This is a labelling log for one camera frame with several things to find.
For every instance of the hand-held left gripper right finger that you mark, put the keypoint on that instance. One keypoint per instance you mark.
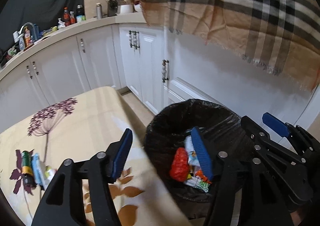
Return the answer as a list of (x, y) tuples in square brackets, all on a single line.
[(202, 155)]

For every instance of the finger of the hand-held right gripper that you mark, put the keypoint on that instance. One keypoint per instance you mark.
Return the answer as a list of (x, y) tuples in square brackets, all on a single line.
[(265, 144), (275, 123)]

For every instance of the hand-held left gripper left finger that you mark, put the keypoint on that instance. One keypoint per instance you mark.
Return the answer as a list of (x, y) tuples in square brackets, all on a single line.
[(122, 153)]

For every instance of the white printed snack packet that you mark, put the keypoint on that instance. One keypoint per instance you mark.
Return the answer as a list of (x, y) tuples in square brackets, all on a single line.
[(192, 159)]

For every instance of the orange plastic bag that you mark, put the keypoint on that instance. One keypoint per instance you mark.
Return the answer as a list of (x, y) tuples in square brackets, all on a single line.
[(200, 174)]

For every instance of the red plastic bag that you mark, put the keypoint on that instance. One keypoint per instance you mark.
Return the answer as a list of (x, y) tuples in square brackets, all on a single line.
[(178, 166)]

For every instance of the green white wrapper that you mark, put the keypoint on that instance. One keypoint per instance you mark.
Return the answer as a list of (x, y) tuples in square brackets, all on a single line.
[(200, 186)]

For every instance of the trash bin with black bag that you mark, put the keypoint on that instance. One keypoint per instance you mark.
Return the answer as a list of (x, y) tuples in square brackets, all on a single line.
[(175, 120)]

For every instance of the floral tablecloth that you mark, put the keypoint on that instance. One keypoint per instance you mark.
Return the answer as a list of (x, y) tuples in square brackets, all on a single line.
[(87, 120)]

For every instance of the blue white packet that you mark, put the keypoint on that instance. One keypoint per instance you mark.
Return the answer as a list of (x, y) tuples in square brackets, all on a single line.
[(37, 171)]

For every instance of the white kitchen cabinets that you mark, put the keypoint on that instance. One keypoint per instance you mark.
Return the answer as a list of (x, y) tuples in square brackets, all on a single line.
[(100, 60)]

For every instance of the green yellow battery tube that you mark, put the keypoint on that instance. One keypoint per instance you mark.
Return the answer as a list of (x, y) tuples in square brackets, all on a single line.
[(26, 168)]

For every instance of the plaid beige cloth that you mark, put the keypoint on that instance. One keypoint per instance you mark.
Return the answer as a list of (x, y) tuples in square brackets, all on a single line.
[(237, 3)]

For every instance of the yellow green packets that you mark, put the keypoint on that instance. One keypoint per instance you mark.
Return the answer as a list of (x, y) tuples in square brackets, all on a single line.
[(50, 31)]

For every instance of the steel thermos bottle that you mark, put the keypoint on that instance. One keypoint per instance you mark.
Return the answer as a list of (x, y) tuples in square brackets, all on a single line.
[(99, 12)]

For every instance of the white blender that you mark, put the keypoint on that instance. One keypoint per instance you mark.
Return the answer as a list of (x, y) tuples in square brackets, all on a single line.
[(125, 6)]

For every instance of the dark sauce bottle red label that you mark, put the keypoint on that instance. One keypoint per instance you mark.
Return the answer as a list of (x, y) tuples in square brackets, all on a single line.
[(66, 17)]

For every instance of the white blue detergent bottle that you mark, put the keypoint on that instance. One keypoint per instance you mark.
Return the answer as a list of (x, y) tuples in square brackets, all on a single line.
[(21, 44)]

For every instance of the orange dish soap bottle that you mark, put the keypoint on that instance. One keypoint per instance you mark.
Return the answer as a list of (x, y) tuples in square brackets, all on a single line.
[(27, 37)]

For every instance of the chrome faucet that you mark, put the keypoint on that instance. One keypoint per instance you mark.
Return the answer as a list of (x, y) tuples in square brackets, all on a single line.
[(28, 24)]

